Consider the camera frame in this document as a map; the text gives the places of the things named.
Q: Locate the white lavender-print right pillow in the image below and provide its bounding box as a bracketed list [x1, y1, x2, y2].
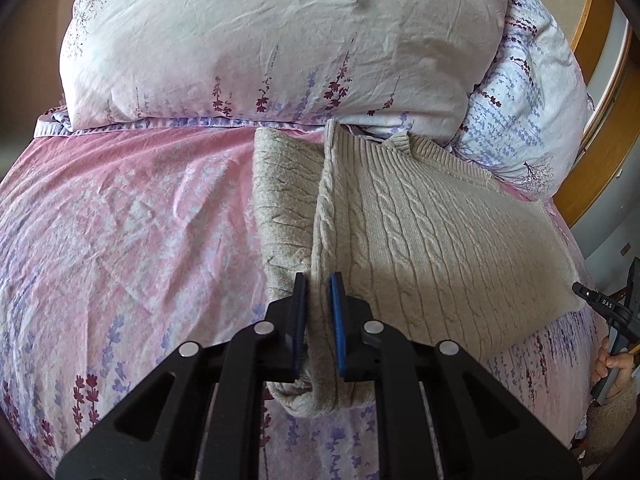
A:
[451, 0, 592, 200]

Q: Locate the pink floral left pillow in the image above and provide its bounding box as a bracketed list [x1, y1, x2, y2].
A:
[60, 0, 508, 142]

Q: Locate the wooden bed headboard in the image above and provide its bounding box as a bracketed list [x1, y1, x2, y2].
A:
[554, 0, 639, 226]

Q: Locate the beige cable-knit sweater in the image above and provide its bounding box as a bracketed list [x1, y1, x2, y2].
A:
[253, 122, 582, 417]

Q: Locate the person's right hand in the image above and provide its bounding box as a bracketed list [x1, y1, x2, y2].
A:
[591, 337, 634, 399]

